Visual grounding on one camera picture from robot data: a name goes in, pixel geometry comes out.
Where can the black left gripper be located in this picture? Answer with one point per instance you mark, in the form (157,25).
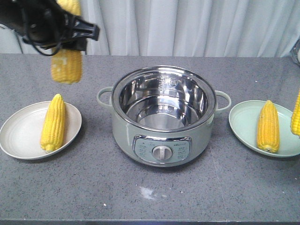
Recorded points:
(44,22)

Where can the pale yellow corn cob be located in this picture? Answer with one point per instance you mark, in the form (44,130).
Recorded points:
(66,65)

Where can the grey curtain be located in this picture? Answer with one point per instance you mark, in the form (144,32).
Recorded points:
(193,28)

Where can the cream white plate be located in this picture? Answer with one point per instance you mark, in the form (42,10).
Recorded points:
(20,134)

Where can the green electric cooking pot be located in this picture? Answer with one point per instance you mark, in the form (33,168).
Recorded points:
(162,116)

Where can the light green plate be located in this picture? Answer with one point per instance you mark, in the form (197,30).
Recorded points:
(243,119)

